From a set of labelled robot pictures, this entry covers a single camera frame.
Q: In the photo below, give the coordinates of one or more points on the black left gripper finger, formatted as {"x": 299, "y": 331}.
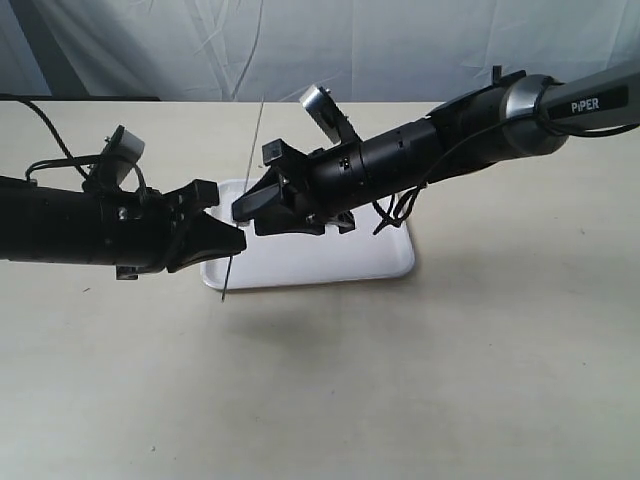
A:
{"x": 201, "y": 238}
{"x": 195, "y": 197}

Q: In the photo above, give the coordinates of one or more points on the grey-blue backdrop cloth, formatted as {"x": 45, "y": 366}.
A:
{"x": 363, "y": 51}

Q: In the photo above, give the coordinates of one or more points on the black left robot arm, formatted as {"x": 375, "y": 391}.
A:
{"x": 47, "y": 225}

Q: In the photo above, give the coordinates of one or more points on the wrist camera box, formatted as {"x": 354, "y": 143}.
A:
{"x": 321, "y": 107}
{"x": 127, "y": 149}

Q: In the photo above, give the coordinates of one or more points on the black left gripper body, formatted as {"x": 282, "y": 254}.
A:
{"x": 134, "y": 231}

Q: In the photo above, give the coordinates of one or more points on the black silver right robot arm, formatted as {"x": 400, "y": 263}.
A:
{"x": 518, "y": 115}

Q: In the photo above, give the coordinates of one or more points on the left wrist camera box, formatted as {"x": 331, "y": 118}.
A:
{"x": 127, "y": 149}

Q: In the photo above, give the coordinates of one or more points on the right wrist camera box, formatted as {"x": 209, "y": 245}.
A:
{"x": 321, "y": 107}

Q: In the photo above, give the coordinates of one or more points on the thin metal skewer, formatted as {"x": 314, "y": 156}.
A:
{"x": 245, "y": 188}

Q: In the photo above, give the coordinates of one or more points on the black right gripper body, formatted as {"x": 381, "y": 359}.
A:
{"x": 354, "y": 174}

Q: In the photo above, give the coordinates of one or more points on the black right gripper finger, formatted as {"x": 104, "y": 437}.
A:
{"x": 275, "y": 207}
{"x": 285, "y": 159}

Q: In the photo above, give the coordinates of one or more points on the white rectangular plastic tray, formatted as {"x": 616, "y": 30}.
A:
{"x": 299, "y": 259}

